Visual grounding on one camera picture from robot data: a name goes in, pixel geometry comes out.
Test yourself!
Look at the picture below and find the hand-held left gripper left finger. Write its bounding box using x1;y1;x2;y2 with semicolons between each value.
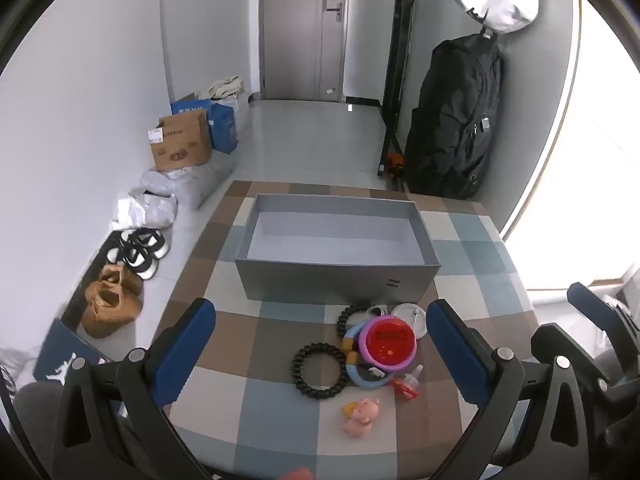
52;297;217;480

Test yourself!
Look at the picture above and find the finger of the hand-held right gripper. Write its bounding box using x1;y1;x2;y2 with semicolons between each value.
530;324;617;392
566;281;640;346

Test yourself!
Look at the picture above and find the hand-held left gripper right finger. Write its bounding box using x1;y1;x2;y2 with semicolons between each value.
425;298;592;480

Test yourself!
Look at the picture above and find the white round badge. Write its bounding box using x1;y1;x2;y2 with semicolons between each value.
390;302;431;339

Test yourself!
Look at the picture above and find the red round badge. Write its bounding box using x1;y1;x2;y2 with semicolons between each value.
365;322;416;365

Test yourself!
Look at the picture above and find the pink ring bracelet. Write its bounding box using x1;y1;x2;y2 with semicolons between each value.
359;315;419;372

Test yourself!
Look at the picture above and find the blue ring bracelet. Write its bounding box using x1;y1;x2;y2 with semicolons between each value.
342;322;396;389

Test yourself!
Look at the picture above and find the black spiral hair tie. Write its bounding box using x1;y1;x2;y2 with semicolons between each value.
336;304;373;341
291;342;349;402

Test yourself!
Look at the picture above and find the pink pig toy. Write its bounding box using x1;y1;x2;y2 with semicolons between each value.
342;397;381;438

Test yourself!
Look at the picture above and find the grey cardboard storage box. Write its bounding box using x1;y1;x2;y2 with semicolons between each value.
235;193;442;306

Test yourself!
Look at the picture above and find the checkered tablecloth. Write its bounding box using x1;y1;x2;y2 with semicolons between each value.
162;180;543;480

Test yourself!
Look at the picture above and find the brown boot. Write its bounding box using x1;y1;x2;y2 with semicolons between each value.
100;264;144;296
81;280;143;339

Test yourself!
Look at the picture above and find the black shoe mat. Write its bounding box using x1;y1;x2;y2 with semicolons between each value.
60;230;151;333

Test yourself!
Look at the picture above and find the crumpled white plastic bag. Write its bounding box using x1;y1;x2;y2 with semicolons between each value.
112;195;179;231

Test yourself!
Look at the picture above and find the bright window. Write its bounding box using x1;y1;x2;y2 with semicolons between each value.
500;0;640;306

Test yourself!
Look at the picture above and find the large white plastic bag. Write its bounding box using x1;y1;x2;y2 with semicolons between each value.
131;162;236;210

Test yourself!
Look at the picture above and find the brown cardboard box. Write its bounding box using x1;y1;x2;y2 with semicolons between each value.
148;110;213;171

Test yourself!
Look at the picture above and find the blue carton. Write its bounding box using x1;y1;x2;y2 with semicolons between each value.
171;99;237;155

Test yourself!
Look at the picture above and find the black backpack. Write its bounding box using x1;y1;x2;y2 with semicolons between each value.
402;32;505;200

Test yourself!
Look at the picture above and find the clear plastic bag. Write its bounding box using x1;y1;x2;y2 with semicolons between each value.
234;91;254;142

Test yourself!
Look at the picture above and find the beige tote bag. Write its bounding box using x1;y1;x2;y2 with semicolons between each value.
199;76;247;101

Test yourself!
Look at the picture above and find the black metal rack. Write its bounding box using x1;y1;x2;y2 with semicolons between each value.
377;0;426;178

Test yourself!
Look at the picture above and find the grey door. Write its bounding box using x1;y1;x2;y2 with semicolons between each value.
260;0;351;103

